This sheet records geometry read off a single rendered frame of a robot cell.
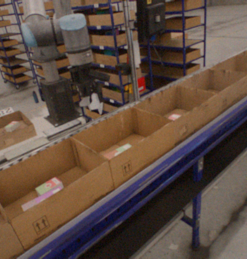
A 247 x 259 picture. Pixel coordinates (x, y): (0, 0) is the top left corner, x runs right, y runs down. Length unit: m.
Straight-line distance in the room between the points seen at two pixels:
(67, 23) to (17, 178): 0.65
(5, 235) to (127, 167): 0.50
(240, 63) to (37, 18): 1.66
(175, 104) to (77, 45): 0.92
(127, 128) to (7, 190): 0.68
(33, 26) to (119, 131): 0.67
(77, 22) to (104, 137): 0.61
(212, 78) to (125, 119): 0.83
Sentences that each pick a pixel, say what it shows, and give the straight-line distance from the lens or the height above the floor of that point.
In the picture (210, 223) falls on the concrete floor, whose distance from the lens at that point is 2.10.
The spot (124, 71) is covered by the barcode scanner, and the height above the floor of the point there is 1.02.
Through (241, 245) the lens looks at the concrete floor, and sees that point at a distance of 2.02.
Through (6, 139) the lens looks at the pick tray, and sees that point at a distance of 1.91.
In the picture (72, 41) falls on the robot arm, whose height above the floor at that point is 1.48.
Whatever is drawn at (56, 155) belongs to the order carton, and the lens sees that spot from 1.17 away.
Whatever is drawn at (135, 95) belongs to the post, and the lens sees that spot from 2.18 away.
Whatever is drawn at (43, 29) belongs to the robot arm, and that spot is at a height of 1.52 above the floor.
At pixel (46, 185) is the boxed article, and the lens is 1.12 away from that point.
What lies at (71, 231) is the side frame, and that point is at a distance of 0.93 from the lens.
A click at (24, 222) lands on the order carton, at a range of 0.89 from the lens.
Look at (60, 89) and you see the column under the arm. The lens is 1.98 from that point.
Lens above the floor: 1.60
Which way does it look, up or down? 29 degrees down
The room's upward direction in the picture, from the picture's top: 8 degrees counter-clockwise
